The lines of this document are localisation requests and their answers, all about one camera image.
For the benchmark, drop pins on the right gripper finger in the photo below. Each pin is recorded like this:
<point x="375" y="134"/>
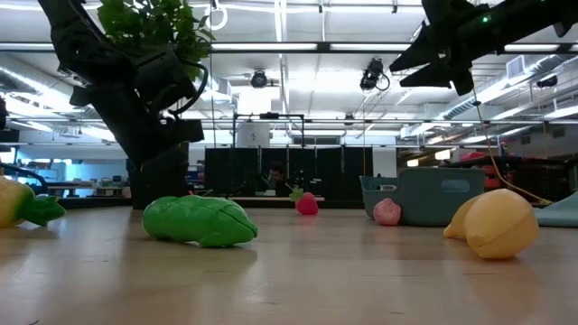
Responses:
<point x="426" y="77"/>
<point x="415" y="52"/>

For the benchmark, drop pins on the green toy pepper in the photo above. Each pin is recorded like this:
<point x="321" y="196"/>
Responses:
<point x="198" y="221"/>

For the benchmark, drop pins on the yellow toy corn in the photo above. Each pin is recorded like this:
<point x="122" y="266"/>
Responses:
<point x="13" y="203"/>

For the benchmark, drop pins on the pink toy produce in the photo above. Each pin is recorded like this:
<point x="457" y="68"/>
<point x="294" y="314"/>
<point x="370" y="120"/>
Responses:
<point x="387" y="213"/>

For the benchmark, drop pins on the yellow toy banana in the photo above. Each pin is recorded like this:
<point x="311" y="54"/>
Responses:
<point x="501" y="230"/>

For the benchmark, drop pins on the red toy strawberry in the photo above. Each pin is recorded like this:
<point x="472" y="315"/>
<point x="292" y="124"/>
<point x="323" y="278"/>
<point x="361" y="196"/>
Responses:
<point x="307" y="205"/>

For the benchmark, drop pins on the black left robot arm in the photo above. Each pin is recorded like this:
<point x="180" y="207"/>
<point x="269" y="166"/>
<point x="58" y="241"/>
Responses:
<point x="77" y="40"/>

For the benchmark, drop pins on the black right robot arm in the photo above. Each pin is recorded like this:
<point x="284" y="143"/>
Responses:
<point x="519" y="27"/>

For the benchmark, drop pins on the green leafy plant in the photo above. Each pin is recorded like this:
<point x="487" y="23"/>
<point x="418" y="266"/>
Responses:
<point x="149" y="22"/>

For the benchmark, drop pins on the teal plastic container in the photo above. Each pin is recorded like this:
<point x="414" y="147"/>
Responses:
<point x="433" y="198"/>

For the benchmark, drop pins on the black partition panels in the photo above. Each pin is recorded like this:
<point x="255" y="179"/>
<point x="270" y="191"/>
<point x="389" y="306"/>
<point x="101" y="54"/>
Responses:
<point x="334" y="173"/>

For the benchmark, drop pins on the person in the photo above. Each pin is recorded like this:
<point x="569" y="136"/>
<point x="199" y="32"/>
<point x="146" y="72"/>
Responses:
<point x="276" y="178"/>

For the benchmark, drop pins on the black storage rack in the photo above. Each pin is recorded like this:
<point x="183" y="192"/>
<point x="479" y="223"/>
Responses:
<point x="542" y="180"/>

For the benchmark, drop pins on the teal cloth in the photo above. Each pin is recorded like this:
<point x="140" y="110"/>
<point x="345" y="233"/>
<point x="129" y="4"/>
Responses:
<point x="560" y="214"/>

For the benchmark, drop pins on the black hanging camera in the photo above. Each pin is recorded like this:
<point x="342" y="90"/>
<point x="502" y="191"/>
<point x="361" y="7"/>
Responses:
<point x="372" y="74"/>

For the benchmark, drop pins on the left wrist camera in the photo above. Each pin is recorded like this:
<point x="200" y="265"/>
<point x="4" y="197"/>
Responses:
<point x="185" y="130"/>

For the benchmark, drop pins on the black aluminium table frame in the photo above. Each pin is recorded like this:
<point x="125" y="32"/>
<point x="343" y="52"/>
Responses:
<point x="90" y="203"/>

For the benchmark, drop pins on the round black ceiling camera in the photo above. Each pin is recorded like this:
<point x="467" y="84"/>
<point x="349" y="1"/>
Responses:
<point x="258" y="79"/>

